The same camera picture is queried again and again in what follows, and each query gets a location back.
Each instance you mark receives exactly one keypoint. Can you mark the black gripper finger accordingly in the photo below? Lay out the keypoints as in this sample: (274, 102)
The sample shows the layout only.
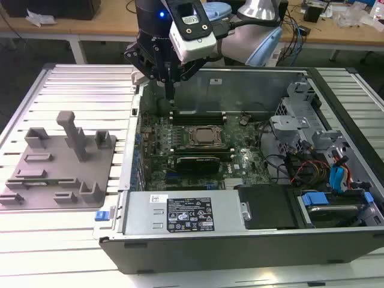
(133, 55)
(192, 70)

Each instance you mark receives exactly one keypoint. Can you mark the silver CPU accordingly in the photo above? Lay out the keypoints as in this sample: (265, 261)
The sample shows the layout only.
(206, 135)

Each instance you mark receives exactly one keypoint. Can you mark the round black battery holder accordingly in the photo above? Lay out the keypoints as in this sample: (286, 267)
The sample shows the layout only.
(244, 120)

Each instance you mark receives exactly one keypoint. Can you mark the large black box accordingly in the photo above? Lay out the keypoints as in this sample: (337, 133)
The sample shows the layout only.
(60, 9)

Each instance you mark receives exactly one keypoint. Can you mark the black graphics card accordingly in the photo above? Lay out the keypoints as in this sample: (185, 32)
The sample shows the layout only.
(198, 166)

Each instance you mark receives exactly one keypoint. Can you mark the crumpled white paper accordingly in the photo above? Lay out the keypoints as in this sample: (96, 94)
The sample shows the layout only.
(40, 18)

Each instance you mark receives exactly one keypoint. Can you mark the grey metal drive cage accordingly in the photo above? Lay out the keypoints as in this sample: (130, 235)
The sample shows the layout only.
(288, 123)

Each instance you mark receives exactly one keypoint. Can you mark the tall black box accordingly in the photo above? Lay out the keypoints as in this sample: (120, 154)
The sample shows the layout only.
(283, 9)

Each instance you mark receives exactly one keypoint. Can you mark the green motherboard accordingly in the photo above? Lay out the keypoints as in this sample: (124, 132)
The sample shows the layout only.
(246, 168)

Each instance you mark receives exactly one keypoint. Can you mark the grey parts rack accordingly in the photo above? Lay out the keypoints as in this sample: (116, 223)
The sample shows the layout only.
(90, 162)

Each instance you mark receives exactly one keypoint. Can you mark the small black adapter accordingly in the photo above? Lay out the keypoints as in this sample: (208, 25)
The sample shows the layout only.
(304, 31)

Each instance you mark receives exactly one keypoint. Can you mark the silver chipset heatsink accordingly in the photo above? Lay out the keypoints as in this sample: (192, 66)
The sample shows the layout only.
(233, 183)

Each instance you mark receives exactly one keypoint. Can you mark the small black box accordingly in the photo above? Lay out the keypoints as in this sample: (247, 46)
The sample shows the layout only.
(312, 12)

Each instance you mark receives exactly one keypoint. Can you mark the grey power supply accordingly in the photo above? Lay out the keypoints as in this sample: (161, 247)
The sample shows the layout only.
(144, 210)

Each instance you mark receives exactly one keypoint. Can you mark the black plastic cover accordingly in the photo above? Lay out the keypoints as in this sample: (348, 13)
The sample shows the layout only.
(267, 207)

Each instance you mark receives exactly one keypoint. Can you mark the blue case latch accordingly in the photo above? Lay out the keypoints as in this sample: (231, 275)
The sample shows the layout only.
(101, 216)

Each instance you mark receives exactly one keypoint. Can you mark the clear plastic bags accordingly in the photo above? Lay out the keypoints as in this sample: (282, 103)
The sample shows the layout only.
(352, 16)

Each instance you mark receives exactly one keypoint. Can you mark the open black PC case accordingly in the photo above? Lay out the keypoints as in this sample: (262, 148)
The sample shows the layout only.
(210, 258)

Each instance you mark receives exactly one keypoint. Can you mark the hard disk in blue carrier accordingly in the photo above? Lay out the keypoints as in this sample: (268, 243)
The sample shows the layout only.
(330, 211)

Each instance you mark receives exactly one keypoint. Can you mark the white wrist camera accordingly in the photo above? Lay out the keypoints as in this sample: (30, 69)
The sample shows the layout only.
(192, 48)

